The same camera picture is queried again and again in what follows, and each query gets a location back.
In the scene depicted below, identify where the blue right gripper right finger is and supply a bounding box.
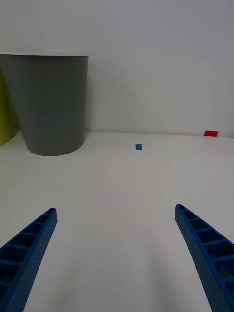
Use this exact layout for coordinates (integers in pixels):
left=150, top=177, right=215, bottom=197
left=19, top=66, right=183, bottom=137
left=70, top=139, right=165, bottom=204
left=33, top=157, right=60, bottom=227
left=174, top=204, right=234, bottom=312

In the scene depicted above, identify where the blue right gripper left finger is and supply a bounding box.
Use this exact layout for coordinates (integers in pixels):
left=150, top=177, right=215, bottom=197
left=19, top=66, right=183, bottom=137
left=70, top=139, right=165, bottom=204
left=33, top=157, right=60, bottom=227
left=0, top=207, right=58, bottom=312

